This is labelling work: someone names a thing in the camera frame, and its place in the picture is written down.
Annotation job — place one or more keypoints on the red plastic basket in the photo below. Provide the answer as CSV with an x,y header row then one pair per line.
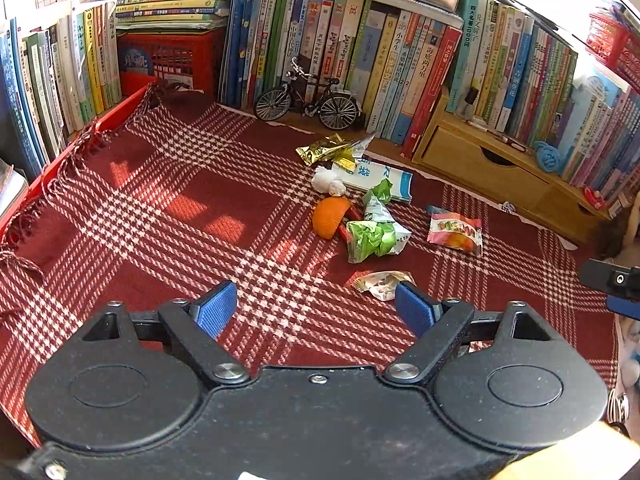
x,y
615,45

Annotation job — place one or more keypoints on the miniature black bicycle model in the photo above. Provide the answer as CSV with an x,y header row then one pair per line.
x,y
336,109

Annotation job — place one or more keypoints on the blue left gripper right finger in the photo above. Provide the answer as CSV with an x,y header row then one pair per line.
x,y
419,311

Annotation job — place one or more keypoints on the red white plaid blanket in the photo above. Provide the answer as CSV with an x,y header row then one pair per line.
x,y
189,194

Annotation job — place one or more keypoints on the red storage crate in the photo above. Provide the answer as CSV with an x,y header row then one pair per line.
x,y
189,57

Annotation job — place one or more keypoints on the wooden desk organizer with drawers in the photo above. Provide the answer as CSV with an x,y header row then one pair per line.
x,y
488,166

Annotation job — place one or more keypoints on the white tissue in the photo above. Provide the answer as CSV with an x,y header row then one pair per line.
x,y
327,182

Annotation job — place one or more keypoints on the colourful fruit snack packet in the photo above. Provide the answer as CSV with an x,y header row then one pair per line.
x,y
452,230

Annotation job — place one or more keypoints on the green white wrapper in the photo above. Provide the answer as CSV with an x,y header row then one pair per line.
x,y
378,233

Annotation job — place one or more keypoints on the gold candy wrapper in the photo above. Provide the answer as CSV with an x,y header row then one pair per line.
x,y
336,149

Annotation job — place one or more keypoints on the orange peel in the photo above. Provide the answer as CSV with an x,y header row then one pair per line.
x,y
328,215

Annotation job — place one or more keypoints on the red pen on organizer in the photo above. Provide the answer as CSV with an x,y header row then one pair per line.
x,y
522,148

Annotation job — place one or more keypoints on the blue yarn ball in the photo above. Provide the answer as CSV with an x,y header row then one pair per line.
x,y
547,157

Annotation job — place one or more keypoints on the beige snack wrapper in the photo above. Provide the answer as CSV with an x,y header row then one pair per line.
x,y
382,285

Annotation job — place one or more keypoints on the white blue paper bag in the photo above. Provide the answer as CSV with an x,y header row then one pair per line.
x,y
368,173

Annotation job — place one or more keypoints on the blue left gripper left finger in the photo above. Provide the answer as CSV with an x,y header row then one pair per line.
x,y
214,310

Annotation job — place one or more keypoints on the large red book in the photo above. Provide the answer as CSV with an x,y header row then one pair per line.
x,y
443,58

